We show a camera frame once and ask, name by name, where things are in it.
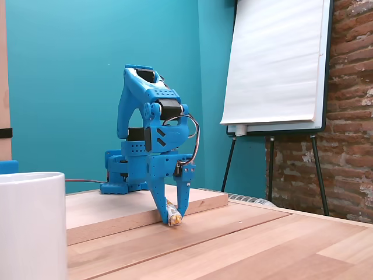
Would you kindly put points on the white radiator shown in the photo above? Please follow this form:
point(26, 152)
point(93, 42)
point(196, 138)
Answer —
point(256, 200)

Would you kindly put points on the white ceramic mug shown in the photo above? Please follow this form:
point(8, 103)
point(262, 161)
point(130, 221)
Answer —
point(29, 227)

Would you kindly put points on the light wooden post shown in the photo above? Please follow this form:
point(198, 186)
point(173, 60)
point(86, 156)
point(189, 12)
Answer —
point(3, 87)

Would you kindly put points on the white flip chart paper pad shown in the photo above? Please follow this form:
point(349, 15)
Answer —
point(271, 58)

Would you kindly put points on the raised light wooden board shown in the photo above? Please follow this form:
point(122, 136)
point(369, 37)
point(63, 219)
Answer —
point(116, 204)

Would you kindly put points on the blue 3D-printed base part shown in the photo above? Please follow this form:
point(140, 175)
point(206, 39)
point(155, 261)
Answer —
point(8, 167)

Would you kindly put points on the white and yellow sweet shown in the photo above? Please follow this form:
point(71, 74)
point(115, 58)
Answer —
point(174, 218)

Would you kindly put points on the flip chart easel stand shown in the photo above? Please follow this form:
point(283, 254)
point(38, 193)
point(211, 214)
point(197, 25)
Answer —
point(322, 111)

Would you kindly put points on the white cylinder on easel tray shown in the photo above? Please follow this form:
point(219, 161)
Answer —
point(241, 130)

